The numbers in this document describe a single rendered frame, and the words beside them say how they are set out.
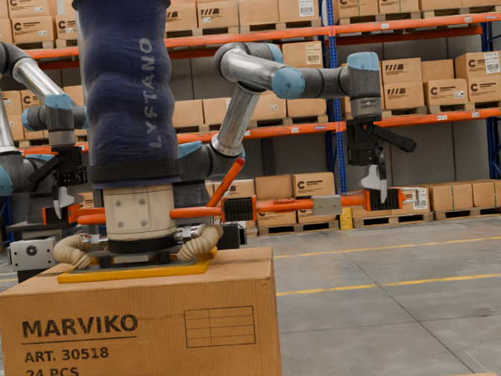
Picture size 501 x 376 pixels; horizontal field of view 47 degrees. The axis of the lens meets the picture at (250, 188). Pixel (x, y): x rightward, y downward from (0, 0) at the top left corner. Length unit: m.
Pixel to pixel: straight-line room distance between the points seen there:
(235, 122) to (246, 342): 0.88
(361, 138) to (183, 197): 0.76
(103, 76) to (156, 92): 0.13
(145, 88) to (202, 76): 8.64
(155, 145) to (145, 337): 0.44
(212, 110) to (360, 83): 7.30
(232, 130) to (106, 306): 0.87
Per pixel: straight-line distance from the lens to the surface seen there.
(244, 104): 1.88
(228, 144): 1.99
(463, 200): 9.29
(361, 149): 1.41
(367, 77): 1.42
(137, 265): 1.37
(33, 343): 1.38
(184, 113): 8.67
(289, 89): 1.40
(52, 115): 1.78
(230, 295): 1.25
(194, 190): 1.97
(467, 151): 10.67
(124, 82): 1.38
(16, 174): 2.01
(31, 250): 1.96
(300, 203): 1.40
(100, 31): 1.42
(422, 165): 10.40
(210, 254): 1.50
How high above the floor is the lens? 1.20
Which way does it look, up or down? 3 degrees down
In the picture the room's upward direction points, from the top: 5 degrees counter-clockwise
